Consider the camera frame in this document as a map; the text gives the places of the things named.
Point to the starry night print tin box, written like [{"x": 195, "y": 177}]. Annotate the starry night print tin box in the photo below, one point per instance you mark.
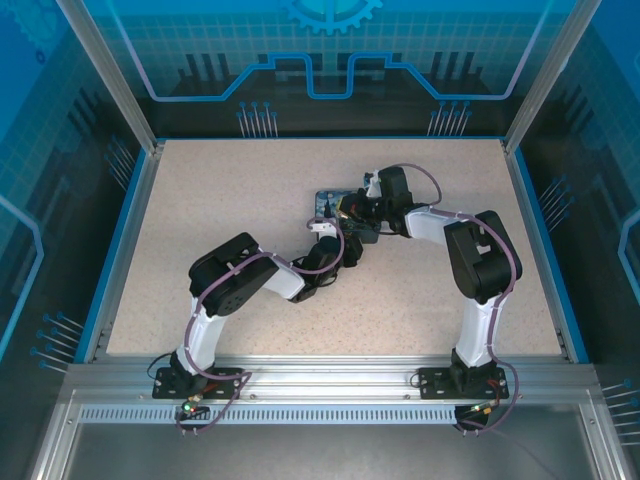
[{"x": 325, "y": 200}]

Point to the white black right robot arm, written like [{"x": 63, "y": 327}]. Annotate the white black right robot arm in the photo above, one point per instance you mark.
[{"x": 480, "y": 260}]

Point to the power connector with lit LEDs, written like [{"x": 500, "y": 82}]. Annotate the power connector with lit LEDs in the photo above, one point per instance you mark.
[
  {"x": 481, "y": 410},
  {"x": 192, "y": 406}
]

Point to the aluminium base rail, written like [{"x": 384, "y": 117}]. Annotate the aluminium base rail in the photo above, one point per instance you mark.
[{"x": 325, "y": 375}]

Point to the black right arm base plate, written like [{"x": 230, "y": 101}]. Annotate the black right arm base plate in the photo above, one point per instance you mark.
[{"x": 430, "y": 384}]

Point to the aluminium frame post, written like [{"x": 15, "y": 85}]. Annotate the aluminium frame post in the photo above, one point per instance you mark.
[
  {"x": 550, "y": 70},
  {"x": 110, "y": 80}
]

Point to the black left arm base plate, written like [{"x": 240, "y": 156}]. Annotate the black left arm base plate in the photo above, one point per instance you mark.
[{"x": 165, "y": 386}]

